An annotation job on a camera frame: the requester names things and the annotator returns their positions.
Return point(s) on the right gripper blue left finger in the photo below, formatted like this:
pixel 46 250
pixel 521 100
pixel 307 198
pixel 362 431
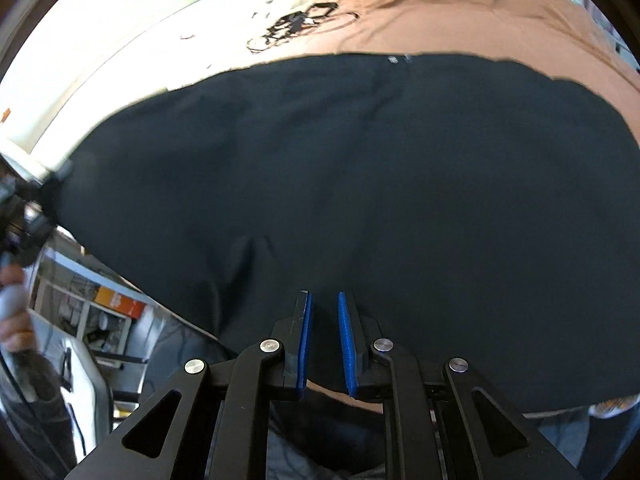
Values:
pixel 297 342

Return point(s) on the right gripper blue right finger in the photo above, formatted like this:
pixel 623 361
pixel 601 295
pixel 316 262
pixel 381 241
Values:
pixel 357 332

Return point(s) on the black jacket with yellow logo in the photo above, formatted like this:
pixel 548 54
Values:
pixel 473 208

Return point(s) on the person left hand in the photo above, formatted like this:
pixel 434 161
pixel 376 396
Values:
pixel 17 332

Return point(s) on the orange box on shelf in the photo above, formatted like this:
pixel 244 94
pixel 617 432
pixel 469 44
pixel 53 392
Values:
pixel 123 304

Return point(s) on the cream padded headboard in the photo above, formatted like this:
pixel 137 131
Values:
pixel 66 47

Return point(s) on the orange-brown duvet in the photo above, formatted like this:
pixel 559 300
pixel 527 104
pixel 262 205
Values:
pixel 557 38

